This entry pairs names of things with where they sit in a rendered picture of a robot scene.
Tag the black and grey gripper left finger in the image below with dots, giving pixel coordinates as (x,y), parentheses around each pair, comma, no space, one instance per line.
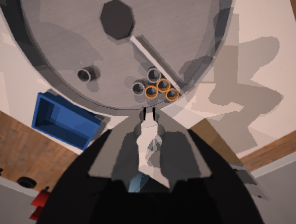
(112,156)

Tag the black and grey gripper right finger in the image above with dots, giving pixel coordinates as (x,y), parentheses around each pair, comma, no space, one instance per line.
(186,156)

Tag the blue crate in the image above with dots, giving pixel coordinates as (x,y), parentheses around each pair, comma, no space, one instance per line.
(52,116)

